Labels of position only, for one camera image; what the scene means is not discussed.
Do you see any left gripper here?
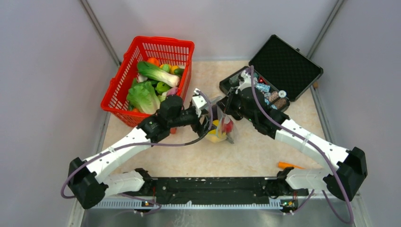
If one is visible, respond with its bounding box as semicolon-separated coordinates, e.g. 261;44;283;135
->
169;105;217;136

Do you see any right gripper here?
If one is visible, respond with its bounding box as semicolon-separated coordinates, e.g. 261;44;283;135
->
216;87;256;123

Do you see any yellow bell pepper toy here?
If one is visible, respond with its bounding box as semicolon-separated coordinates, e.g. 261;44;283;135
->
205;120;227;143

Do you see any clear zip top bag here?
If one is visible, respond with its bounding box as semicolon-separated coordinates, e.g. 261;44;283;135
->
205;96;237;144

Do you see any red pomegranate toy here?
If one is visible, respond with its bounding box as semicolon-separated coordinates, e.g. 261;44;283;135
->
222;118;234;133

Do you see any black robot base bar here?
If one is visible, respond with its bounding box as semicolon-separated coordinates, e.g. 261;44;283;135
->
130;177;309;205

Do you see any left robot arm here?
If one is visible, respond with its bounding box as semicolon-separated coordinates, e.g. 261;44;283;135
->
61;90;213;210

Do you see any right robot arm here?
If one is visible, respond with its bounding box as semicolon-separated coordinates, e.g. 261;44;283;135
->
217;87;367;201

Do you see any purple onion toy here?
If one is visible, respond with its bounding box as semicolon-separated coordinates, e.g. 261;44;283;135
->
166;87;178;96

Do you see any black poker chip case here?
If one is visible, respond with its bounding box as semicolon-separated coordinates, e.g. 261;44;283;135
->
219;35;323;112

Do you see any green bell pepper toy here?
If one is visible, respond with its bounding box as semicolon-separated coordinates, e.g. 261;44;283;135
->
155;81;171;94

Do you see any green lettuce toy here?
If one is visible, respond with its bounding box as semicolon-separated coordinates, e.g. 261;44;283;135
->
127;81;160;114

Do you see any yellow lemon toy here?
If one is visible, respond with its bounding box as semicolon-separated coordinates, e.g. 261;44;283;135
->
170;65;180;75

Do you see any orange toy carrot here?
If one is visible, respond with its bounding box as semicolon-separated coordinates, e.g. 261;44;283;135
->
278;162;304;169

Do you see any green bok choy toy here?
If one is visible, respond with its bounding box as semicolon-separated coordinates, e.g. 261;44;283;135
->
137;61;181;87

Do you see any red plastic basket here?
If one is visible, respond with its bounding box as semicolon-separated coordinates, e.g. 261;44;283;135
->
101;36;195;127

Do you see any orange fruit toy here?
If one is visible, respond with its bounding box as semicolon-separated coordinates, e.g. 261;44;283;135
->
147;57;160;67

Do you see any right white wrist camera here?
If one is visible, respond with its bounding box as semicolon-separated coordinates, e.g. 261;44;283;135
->
236;70;257;93

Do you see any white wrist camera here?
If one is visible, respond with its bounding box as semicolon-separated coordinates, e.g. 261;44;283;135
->
191;88;209;118
236;70;257;93

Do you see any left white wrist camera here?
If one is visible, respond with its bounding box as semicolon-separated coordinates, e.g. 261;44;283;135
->
191;88;209;118

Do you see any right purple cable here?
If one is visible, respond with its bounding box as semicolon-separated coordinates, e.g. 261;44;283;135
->
247;65;355;226

